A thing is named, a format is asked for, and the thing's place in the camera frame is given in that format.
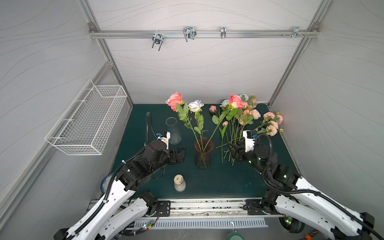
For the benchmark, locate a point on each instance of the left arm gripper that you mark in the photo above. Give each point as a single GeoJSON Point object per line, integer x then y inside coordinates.
{"type": "Point", "coordinates": [174, 161]}

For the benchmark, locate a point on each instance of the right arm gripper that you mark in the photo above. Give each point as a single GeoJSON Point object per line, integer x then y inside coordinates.
{"type": "Point", "coordinates": [241, 151]}

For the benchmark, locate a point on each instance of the pink ribbed glass vase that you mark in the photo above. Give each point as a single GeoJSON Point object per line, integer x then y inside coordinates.
{"type": "Point", "coordinates": [204, 153]}

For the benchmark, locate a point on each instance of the white rose stem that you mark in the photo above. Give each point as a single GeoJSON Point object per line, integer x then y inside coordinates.
{"type": "Point", "coordinates": [196, 108]}

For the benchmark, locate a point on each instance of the large pink rose stem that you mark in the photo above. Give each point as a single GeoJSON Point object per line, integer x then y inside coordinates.
{"type": "Point", "coordinates": [178, 105]}

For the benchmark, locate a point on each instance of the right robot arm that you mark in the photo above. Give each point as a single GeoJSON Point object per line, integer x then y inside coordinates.
{"type": "Point", "coordinates": [291, 195]}

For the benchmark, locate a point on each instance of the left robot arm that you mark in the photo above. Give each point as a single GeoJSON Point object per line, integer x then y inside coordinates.
{"type": "Point", "coordinates": [104, 220]}

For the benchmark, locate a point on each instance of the clear ribbed glass vase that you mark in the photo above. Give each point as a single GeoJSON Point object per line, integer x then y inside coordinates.
{"type": "Point", "coordinates": [173, 129]}

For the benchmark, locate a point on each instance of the cream capped bottle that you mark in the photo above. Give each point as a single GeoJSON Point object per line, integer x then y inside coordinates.
{"type": "Point", "coordinates": [179, 183]}

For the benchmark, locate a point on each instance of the small pink rose bunch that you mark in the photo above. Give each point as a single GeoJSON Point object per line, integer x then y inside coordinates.
{"type": "Point", "coordinates": [231, 131]}

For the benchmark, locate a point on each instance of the white vented strip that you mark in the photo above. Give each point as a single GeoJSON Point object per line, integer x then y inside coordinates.
{"type": "Point", "coordinates": [219, 223]}

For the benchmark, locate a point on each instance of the green round lid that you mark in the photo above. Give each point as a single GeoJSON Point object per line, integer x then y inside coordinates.
{"type": "Point", "coordinates": [234, 236]}

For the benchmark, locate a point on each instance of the metal u-bolt clamp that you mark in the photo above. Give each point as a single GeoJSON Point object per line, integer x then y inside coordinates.
{"type": "Point", "coordinates": [157, 39]}

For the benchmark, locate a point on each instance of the aluminium crossbar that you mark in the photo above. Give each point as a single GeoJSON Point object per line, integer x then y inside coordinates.
{"type": "Point", "coordinates": [201, 34]}

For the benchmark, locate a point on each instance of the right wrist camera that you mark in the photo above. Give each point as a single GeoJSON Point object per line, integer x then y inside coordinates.
{"type": "Point", "coordinates": [249, 140]}

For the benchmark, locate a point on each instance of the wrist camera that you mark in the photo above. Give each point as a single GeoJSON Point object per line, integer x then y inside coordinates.
{"type": "Point", "coordinates": [249, 140]}
{"type": "Point", "coordinates": [164, 136]}

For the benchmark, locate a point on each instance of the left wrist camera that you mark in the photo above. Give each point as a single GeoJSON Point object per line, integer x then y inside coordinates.
{"type": "Point", "coordinates": [164, 136]}

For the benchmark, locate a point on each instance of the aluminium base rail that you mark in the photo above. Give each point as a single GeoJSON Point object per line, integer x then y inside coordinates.
{"type": "Point", "coordinates": [208, 208]}

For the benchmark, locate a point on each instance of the white wire basket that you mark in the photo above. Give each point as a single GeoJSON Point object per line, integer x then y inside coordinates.
{"type": "Point", "coordinates": [86, 125]}

